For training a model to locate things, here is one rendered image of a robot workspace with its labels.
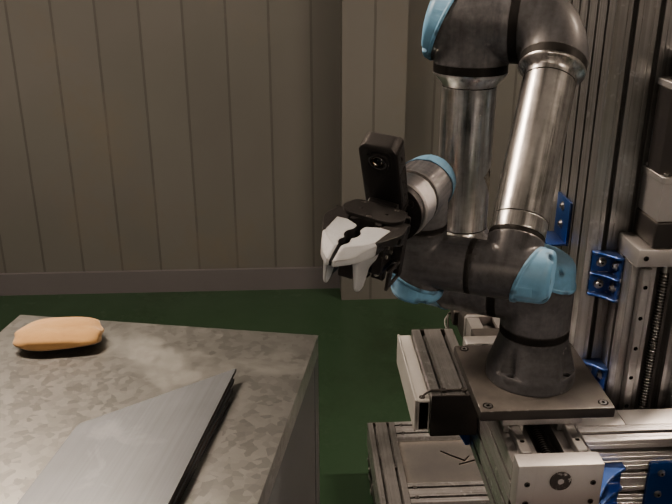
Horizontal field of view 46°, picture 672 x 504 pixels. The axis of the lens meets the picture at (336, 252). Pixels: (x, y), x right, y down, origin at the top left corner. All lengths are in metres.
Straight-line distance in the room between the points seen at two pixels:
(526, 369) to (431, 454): 1.30
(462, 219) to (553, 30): 0.33
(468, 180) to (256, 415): 0.50
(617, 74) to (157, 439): 0.94
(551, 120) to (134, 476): 0.74
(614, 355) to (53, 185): 3.19
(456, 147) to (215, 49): 2.73
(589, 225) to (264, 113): 2.65
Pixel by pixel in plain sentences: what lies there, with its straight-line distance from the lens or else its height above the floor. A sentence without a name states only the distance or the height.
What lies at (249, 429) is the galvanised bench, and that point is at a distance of 1.24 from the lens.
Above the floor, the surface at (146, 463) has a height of 1.07.
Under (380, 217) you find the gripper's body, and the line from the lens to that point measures 0.87.
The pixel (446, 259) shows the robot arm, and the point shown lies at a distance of 1.05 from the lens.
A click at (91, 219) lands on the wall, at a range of 4.22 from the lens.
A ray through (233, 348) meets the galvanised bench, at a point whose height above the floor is 1.05.
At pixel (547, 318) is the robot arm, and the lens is 1.32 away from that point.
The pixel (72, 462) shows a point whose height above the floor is 1.07.
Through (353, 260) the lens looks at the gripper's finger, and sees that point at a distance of 0.79.
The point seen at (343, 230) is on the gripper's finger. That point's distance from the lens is 0.83.
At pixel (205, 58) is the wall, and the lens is 3.92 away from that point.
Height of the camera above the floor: 1.75
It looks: 22 degrees down
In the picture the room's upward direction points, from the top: straight up
